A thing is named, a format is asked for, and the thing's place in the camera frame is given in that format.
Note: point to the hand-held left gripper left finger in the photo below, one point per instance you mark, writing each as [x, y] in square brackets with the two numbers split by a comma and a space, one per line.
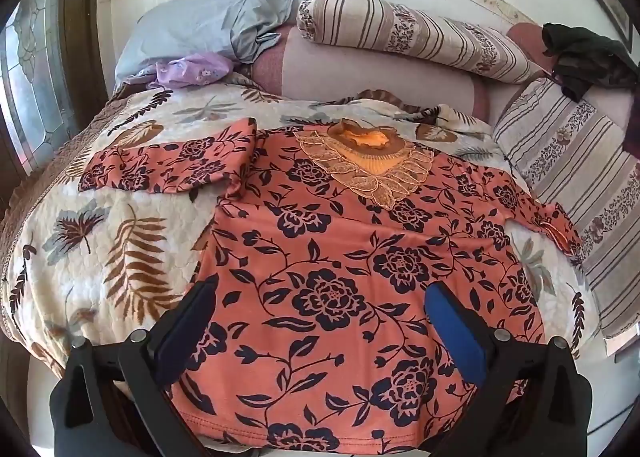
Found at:
[181, 337]

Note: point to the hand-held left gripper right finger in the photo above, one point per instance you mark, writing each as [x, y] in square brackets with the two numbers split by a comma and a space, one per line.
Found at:
[452, 332]

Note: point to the orange floral shirt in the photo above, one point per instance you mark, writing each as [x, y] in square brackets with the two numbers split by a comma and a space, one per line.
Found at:
[325, 262]

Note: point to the leaf print blanket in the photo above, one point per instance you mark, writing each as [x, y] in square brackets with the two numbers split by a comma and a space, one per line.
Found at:
[125, 217]

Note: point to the striped flat pillow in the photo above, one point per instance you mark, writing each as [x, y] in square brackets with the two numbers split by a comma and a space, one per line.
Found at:
[575, 162]

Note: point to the pink beige cushion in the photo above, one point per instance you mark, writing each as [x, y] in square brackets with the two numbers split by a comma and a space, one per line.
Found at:
[375, 77]

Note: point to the purple floral cloth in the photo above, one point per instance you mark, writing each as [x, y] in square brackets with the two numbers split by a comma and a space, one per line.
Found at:
[190, 69]

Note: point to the dark cloth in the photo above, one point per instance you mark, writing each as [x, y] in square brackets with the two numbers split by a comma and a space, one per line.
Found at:
[585, 62]

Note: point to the striped bolster pillow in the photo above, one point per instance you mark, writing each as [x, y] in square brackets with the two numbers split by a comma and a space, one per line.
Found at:
[400, 27]

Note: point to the stained glass window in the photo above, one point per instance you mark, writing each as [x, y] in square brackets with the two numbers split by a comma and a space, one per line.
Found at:
[35, 62]

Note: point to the grey blue pillow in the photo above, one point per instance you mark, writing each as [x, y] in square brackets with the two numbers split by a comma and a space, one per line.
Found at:
[200, 22]

